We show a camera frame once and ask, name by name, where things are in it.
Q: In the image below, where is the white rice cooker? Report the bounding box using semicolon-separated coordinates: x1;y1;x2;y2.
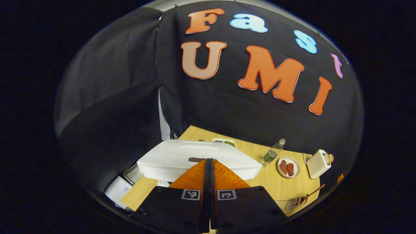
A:
137;140;263;182

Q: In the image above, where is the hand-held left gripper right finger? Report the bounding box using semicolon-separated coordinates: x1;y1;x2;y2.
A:
210;158;288;231

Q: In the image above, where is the brown wooden spoon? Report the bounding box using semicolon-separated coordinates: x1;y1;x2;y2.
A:
299;184;325;205

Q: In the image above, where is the white box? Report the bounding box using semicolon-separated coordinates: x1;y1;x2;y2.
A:
104;175;132;208

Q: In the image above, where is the white round plate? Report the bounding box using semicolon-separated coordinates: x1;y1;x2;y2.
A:
277;156;301;179

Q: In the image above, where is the clear plastic water bottle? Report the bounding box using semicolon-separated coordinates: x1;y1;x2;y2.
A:
263;138;286;163

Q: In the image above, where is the grey grid panel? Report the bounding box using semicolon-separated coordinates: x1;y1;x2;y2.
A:
123;163;143;185

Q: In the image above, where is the metal wire chopstick holder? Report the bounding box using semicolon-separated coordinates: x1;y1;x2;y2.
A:
285;194;308;211

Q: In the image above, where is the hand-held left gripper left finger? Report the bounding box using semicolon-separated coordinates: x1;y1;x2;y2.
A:
130;158;211;234

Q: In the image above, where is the white toaster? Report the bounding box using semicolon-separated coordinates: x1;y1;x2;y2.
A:
306;149;332;179

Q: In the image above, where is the white divided bean dish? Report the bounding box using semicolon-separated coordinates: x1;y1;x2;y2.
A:
212;138;237;148

